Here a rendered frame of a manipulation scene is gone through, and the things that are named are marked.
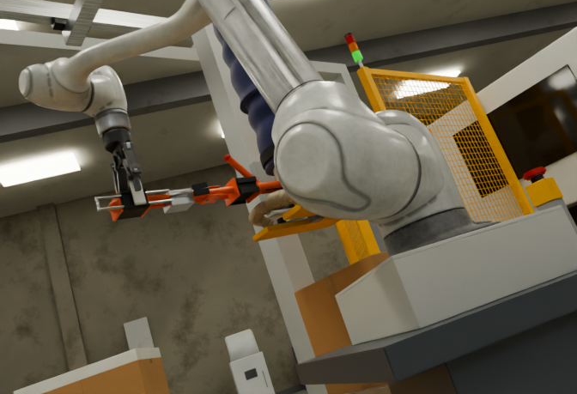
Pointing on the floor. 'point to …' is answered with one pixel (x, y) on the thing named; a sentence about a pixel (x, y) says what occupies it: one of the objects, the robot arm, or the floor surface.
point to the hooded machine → (248, 364)
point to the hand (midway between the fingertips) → (133, 201)
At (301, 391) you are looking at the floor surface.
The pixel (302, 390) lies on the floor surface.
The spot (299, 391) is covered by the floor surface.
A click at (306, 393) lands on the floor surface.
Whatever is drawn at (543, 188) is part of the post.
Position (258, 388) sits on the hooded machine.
